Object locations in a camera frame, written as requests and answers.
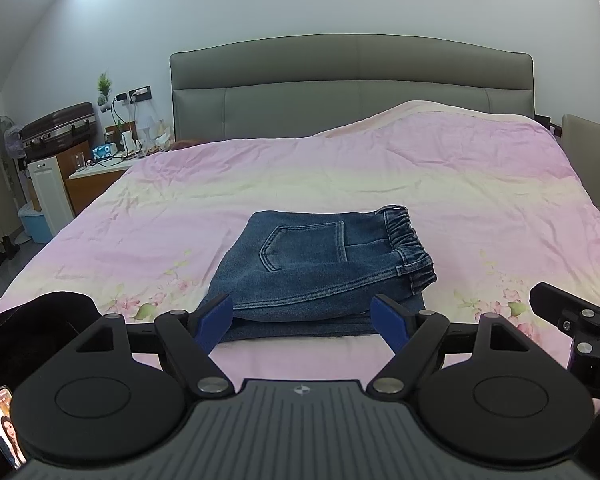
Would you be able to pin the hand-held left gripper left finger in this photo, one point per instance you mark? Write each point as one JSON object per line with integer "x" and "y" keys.
{"x": 214, "y": 322}

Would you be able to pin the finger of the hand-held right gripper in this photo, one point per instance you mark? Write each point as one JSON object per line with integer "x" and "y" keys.
{"x": 555, "y": 302}

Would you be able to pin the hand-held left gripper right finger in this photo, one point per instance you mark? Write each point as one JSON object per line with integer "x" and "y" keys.
{"x": 389, "y": 321}

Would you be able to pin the blue denim pants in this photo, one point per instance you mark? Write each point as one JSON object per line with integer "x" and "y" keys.
{"x": 305, "y": 265}

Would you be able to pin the beige chair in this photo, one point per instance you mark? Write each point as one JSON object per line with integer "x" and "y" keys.
{"x": 587, "y": 160}

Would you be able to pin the pink floral duvet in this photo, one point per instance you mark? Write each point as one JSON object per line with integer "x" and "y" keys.
{"x": 330, "y": 175}

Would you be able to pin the dark red pillow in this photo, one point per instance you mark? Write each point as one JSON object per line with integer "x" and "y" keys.
{"x": 182, "y": 145}

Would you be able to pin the dark cloth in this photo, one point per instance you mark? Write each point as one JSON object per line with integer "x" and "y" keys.
{"x": 30, "y": 330}

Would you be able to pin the wooden nightstand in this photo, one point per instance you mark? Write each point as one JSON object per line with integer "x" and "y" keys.
{"x": 87, "y": 187}

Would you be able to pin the white jar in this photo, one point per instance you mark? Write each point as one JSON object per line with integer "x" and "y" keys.
{"x": 128, "y": 141}

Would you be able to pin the blue tissue box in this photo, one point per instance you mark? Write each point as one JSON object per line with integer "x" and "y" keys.
{"x": 105, "y": 151}

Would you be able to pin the light blue bin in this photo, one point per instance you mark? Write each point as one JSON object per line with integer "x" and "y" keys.
{"x": 34, "y": 222}

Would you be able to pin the small white lamp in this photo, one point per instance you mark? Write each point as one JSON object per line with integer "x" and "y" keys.
{"x": 146, "y": 125}

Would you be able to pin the white cabinet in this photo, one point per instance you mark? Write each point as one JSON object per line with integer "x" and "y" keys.
{"x": 47, "y": 195}

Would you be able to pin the drinking glass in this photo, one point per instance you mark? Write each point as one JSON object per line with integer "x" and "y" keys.
{"x": 79, "y": 161}

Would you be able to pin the pair of black shoes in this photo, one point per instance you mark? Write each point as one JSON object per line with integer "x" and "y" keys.
{"x": 2, "y": 251}

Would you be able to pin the grey padded headboard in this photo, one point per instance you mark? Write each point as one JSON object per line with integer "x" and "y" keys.
{"x": 350, "y": 90}

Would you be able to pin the smartphone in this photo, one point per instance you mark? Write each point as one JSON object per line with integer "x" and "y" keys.
{"x": 2, "y": 425}

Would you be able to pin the dark brown suitcase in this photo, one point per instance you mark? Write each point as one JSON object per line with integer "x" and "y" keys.
{"x": 60, "y": 127}

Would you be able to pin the small green potted plant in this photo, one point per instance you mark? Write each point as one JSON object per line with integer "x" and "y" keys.
{"x": 103, "y": 87}

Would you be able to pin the standing fan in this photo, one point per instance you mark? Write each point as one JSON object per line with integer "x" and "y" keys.
{"x": 5, "y": 132}

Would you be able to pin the black wall socket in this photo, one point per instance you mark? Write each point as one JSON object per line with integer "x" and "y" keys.
{"x": 140, "y": 93}

